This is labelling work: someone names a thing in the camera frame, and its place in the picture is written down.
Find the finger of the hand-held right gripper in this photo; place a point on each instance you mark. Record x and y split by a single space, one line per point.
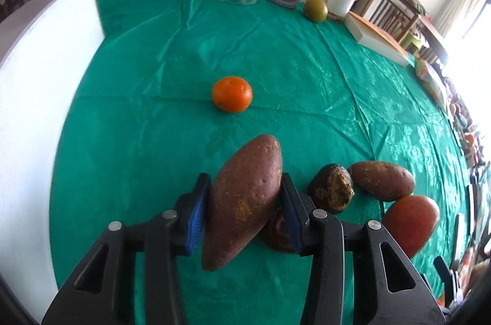
448 282

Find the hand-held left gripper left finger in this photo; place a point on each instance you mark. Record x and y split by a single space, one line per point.
195 219

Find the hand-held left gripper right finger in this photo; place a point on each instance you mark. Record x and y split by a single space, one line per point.
292 223

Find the large reddish sweet potato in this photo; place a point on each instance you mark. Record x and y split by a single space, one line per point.
241 194

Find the orange tangerine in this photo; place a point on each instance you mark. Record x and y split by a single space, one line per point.
232 95

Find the dark brown tuber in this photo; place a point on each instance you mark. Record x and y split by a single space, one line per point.
276 233

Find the small dark sweet potato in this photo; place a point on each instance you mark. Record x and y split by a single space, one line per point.
326 190

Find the red orange persimmon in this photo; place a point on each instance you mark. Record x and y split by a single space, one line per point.
412 223

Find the medium brown sweet potato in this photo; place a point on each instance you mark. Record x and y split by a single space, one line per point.
383 181

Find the colourful snack packets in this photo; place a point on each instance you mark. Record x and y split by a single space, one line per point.
431 79

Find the white board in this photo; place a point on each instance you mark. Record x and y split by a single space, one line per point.
42 87

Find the white flat box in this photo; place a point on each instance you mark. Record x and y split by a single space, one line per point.
378 37

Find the green orange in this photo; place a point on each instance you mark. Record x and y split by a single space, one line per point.
315 9

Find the dark wooden chair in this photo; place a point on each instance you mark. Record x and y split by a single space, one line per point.
395 12

